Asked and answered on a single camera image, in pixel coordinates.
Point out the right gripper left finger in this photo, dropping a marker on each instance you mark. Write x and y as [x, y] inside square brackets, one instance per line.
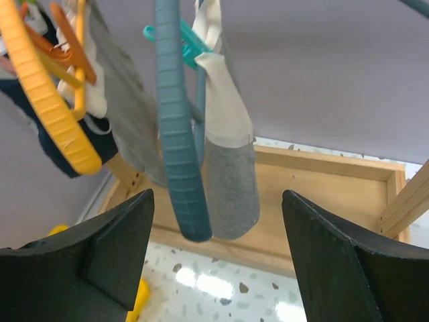
[88, 272]

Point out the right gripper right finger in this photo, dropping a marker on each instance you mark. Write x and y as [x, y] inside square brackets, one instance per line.
[348, 273]

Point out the blue-grey hanger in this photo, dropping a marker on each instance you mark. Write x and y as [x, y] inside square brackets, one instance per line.
[419, 6]

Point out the wooden hanger rack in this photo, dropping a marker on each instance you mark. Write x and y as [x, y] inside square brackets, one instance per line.
[372, 194]

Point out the navy underwear on orange hanger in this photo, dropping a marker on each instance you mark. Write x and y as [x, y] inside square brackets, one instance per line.
[45, 25]

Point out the yellow hanger on rack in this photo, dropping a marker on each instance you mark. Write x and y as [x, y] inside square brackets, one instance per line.
[57, 94]

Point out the grey underwear on teal hanger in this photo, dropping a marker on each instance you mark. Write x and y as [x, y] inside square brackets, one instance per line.
[232, 195]

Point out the teal hanger with grey underwear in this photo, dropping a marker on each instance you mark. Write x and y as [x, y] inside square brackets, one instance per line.
[178, 148]

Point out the grey underwear on yellow hanger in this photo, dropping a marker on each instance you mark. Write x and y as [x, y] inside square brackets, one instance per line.
[117, 104]

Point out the orange hanger on rack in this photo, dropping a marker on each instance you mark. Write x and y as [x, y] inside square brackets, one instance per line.
[74, 55]

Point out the yellow plastic tray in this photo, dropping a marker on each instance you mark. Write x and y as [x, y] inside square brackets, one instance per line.
[143, 295]

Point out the teal clothespin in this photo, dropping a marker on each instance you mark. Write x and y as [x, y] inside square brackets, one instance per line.
[187, 43]

